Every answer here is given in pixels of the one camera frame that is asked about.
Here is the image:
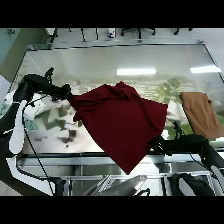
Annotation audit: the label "silver frame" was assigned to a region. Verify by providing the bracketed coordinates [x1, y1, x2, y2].
[13, 39, 224, 197]

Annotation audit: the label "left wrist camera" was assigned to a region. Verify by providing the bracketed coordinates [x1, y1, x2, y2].
[44, 66, 55, 81]

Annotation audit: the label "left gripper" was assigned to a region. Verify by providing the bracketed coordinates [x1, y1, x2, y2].
[49, 83, 73, 101]

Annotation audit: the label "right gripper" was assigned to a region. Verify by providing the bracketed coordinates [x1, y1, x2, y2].
[153, 138, 175, 157]

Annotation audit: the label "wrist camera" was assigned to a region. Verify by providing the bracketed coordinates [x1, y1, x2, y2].
[44, 66, 55, 81]
[172, 121, 185, 140]

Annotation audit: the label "white garment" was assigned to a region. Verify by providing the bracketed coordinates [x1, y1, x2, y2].
[3, 91, 47, 122]

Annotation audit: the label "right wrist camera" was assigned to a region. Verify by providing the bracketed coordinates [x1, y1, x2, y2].
[172, 121, 185, 140]

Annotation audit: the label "dark red T-shirt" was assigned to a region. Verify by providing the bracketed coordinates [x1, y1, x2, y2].
[67, 80, 169, 175]

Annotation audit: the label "pale green garment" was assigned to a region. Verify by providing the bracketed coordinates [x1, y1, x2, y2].
[0, 99, 45, 133]

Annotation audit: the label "brown garment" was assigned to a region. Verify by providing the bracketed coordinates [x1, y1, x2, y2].
[179, 91, 224, 141]

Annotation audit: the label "black cable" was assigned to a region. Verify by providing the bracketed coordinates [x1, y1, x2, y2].
[22, 94, 56, 197]

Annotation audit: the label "black office chair base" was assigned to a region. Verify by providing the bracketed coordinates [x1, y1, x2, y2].
[120, 27, 157, 40]

